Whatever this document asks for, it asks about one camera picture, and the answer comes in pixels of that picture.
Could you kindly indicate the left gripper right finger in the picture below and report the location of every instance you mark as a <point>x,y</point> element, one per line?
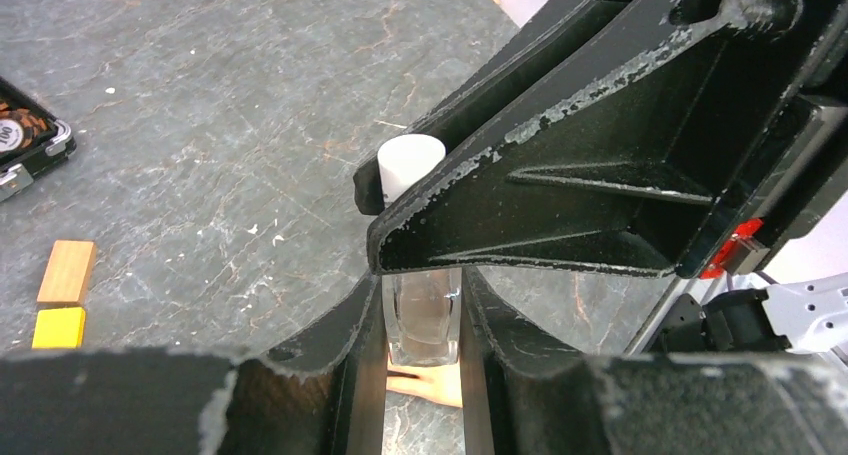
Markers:
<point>526,392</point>

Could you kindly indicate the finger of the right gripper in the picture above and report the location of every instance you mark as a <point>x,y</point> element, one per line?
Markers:
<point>558,30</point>
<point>644,151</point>

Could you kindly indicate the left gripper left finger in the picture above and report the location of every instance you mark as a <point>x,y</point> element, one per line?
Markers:
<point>321,391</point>

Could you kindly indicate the clear nail polish bottle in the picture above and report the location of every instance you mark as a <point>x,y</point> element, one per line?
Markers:
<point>422,312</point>

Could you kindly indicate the white nail polish cap brush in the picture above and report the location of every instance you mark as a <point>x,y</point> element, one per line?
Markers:
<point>406,159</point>

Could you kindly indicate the mannequin hand with red nails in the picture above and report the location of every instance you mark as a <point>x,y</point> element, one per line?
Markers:
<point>439,384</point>

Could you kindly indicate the yellow block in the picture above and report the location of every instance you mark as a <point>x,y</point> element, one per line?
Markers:
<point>59,328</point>

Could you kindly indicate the orange wooden block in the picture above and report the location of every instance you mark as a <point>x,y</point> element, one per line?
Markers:
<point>68,272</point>

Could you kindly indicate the black poker chip case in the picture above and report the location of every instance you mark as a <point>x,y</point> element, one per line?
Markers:
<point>33,141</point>

